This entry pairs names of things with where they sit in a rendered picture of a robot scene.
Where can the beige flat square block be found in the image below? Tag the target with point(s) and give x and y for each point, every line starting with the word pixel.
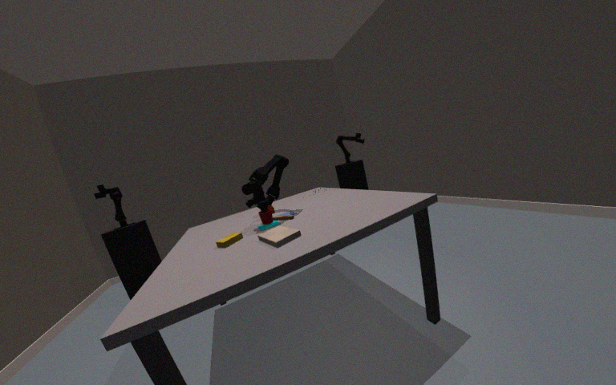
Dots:
pixel 279 236

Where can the yellow rectangular block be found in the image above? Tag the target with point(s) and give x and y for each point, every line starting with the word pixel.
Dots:
pixel 229 240

